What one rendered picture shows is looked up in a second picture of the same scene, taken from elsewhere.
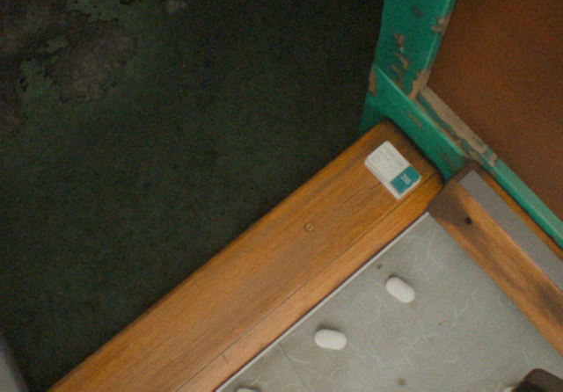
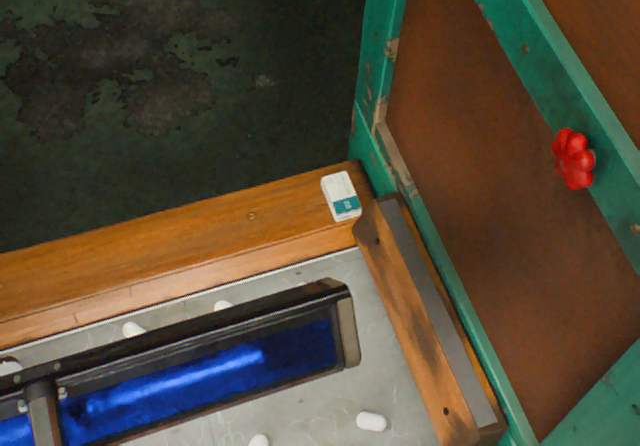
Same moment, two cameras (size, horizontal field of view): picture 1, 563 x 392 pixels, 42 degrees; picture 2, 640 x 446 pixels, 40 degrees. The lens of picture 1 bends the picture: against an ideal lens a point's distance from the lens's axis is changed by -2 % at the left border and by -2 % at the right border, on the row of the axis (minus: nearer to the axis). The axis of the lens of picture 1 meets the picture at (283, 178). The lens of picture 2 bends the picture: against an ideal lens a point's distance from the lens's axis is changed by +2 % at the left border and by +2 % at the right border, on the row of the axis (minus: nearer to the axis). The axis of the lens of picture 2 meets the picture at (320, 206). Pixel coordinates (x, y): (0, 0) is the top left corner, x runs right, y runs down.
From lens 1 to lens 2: 0.40 m
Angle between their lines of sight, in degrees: 13
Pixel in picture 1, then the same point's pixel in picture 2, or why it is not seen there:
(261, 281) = (191, 242)
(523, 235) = (415, 261)
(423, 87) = (381, 122)
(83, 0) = (183, 47)
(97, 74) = (167, 114)
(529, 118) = (434, 142)
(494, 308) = (384, 345)
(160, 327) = (89, 247)
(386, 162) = (337, 186)
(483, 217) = (387, 238)
